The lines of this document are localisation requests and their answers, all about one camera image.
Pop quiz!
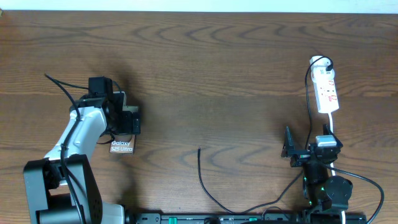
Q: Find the white power strip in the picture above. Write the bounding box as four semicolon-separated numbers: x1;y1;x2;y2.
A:
311;67;339;114

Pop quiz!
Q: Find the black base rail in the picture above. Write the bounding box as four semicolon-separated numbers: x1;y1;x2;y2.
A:
135;212;367;224

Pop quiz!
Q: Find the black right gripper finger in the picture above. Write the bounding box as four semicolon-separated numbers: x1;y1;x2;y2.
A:
280;126;295;157
323;124;335;136

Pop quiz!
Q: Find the black charging cable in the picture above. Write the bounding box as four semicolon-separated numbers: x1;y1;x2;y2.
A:
197;55;335;215

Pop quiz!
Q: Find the white USB charger adapter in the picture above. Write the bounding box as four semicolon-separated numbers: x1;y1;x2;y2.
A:
310;55;335;82

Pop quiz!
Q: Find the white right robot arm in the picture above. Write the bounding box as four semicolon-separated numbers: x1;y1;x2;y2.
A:
281;125;353;223

